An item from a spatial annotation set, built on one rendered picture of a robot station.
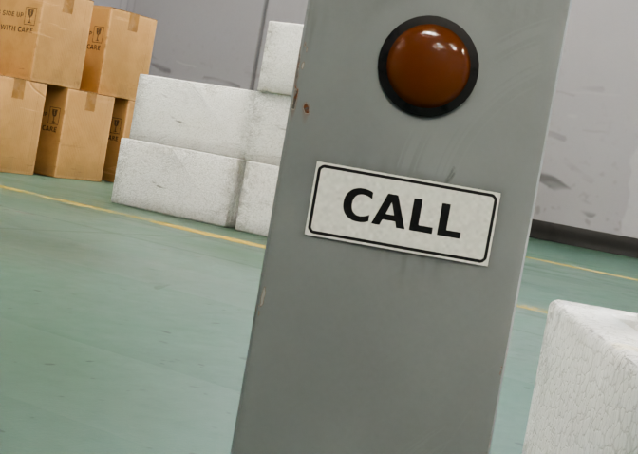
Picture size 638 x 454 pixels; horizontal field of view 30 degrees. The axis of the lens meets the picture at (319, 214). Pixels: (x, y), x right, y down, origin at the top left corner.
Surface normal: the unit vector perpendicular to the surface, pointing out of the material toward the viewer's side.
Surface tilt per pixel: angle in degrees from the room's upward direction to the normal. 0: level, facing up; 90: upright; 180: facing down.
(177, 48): 90
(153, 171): 90
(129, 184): 90
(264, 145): 90
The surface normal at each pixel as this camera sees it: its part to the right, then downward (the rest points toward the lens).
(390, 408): -0.04, 0.04
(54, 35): 0.85, 0.18
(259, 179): -0.46, -0.04
